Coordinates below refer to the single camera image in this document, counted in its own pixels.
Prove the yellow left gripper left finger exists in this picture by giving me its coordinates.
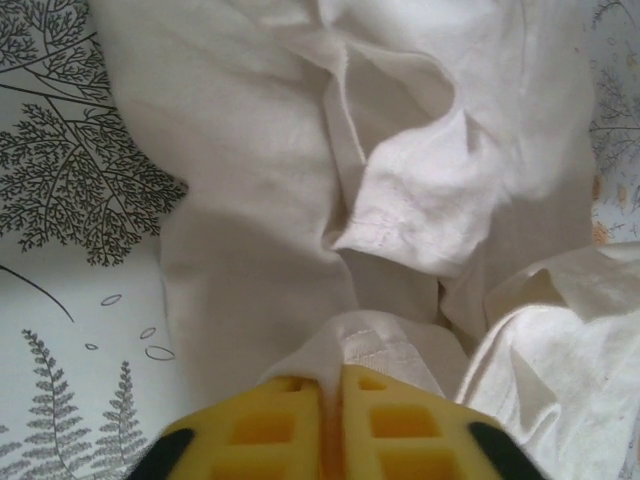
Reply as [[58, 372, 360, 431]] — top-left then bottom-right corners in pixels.
[[127, 375, 324, 480]]

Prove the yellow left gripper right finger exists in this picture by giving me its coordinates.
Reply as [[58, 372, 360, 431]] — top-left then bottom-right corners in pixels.
[[339, 363, 546, 480]]

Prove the cream t-shirt with robot print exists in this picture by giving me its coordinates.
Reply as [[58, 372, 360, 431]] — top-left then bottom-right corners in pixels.
[[89, 0, 640, 480]]

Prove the floral patterned tablecloth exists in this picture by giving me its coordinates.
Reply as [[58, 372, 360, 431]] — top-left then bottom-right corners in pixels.
[[0, 0, 640, 480]]

